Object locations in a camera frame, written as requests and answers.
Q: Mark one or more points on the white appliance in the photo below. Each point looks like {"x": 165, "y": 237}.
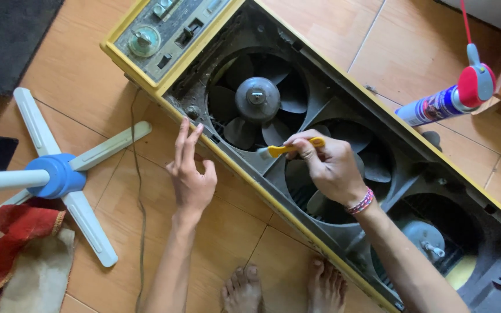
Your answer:
{"x": 494, "y": 11}

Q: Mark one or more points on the red cloth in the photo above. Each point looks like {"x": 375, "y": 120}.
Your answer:
{"x": 13, "y": 234}

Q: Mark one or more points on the person's foot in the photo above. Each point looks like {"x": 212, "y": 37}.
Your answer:
{"x": 242, "y": 291}
{"x": 326, "y": 287}

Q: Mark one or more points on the white fan stand pole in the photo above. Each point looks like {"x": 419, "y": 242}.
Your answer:
{"x": 7, "y": 180}

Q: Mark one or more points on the yellow triple fan housing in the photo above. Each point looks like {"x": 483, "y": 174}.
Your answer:
{"x": 334, "y": 112}

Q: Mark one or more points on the person's left hand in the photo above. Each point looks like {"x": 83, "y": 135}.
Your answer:
{"x": 192, "y": 182}

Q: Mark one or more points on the round clear timer knob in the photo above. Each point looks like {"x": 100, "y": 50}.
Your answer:
{"x": 144, "y": 40}

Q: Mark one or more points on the grey fan motor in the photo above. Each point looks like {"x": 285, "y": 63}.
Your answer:
{"x": 420, "y": 237}

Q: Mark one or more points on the beige cloth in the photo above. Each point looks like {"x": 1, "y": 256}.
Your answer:
{"x": 37, "y": 278}

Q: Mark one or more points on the dark grey floor mat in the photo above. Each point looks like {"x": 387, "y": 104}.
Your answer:
{"x": 7, "y": 39}

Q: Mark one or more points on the person's left foot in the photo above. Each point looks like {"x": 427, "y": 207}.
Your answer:
{"x": 242, "y": 291}

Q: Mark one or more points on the blue spray can red cap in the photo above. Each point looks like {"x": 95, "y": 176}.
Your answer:
{"x": 437, "y": 104}

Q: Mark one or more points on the person's right foot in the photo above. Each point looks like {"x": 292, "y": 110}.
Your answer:
{"x": 326, "y": 287}

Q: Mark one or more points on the white blue cross fan base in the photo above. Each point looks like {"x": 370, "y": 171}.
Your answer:
{"x": 59, "y": 174}

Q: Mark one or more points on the dark grey fan blade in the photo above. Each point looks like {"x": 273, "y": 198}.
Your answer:
{"x": 257, "y": 106}
{"x": 376, "y": 169}

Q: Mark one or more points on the person's right hand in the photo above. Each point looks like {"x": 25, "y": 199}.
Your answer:
{"x": 331, "y": 169}

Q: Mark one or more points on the dark grey round cap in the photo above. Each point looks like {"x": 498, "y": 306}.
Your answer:
{"x": 432, "y": 139}

